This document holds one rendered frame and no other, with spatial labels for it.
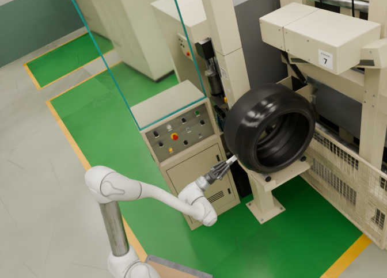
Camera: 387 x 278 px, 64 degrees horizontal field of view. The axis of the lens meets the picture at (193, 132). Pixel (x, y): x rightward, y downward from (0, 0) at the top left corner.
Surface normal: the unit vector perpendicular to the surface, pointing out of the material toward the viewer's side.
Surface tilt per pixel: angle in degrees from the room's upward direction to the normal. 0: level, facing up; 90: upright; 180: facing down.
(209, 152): 90
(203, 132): 90
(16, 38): 90
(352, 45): 90
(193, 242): 0
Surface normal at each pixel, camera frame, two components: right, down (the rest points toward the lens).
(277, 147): -0.51, -0.59
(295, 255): -0.28, -0.74
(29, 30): 0.55, 0.40
